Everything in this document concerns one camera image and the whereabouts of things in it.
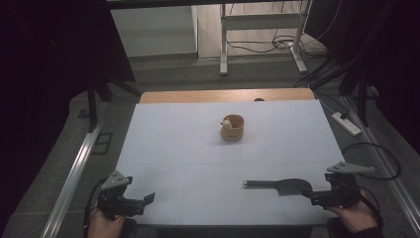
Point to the white power strip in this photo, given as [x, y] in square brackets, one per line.
[348, 125]

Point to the person's right hand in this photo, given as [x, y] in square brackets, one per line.
[354, 216]

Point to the aluminium rail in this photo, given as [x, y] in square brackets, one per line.
[389, 172]
[71, 183]

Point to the white metal stand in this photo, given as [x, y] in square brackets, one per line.
[261, 21]

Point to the black plug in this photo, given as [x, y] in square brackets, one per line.
[344, 115]

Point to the black tripod stand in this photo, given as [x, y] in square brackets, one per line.
[92, 105]
[362, 102]

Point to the black curtain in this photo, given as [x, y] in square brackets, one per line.
[396, 66]
[39, 82]

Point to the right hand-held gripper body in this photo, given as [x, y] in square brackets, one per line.
[343, 190]

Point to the round wooden cup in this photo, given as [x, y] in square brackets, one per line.
[233, 132]

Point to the dark floor socket cover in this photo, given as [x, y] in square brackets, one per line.
[103, 143]

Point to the small cream toy figure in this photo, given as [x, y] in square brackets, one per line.
[226, 124]

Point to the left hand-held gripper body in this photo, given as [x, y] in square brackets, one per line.
[114, 198]

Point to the person's left hand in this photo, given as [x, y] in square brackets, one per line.
[104, 227]

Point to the small dark round object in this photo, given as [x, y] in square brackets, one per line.
[259, 99]

